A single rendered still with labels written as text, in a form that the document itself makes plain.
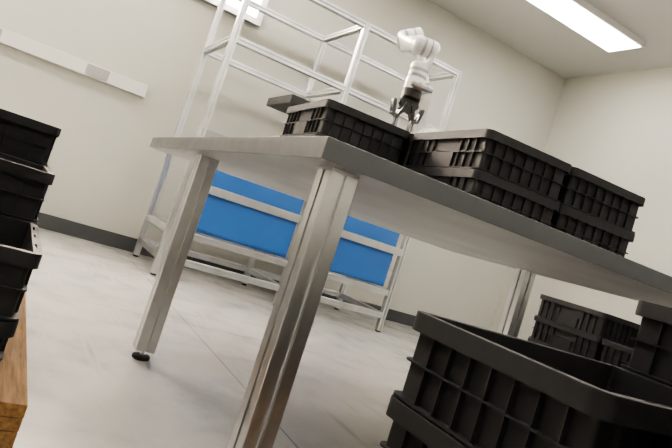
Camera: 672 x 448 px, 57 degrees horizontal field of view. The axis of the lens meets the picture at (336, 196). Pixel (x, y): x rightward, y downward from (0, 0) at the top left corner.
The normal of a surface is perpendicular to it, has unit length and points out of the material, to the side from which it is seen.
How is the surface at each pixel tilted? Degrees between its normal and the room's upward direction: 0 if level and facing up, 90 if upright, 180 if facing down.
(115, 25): 90
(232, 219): 90
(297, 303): 90
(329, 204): 90
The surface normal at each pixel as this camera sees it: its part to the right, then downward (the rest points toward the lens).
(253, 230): 0.45, 0.08
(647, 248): -0.84, -0.30
